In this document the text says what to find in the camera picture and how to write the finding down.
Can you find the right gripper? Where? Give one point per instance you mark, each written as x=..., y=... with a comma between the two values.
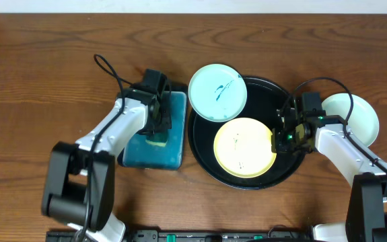
x=278, y=145

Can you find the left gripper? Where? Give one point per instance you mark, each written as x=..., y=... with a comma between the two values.
x=159, y=123

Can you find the green yellow sponge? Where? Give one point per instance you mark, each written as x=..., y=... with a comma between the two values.
x=158, y=139

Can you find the yellow plate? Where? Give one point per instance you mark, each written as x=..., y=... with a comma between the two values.
x=242, y=147

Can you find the light blue plate front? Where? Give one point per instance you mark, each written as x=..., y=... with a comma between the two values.
x=363, y=121

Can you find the light blue plate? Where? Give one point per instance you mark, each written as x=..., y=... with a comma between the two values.
x=363, y=121
x=217, y=93

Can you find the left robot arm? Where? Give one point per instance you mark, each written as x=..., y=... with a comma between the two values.
x=79, y=186

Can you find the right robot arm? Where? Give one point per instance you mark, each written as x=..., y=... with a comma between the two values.
x=366, y=173

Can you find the black rectangular tray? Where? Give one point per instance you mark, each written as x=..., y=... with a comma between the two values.
x=183, y=90

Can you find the black round tray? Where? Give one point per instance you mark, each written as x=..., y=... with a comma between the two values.
x=264, y=99

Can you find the light blue plate upper left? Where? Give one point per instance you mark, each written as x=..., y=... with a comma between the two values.
x=217, y=93

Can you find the blue water basin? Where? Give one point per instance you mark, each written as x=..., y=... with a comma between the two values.
x=169, y=151

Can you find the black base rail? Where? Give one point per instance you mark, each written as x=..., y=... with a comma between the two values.
x=201, y=236

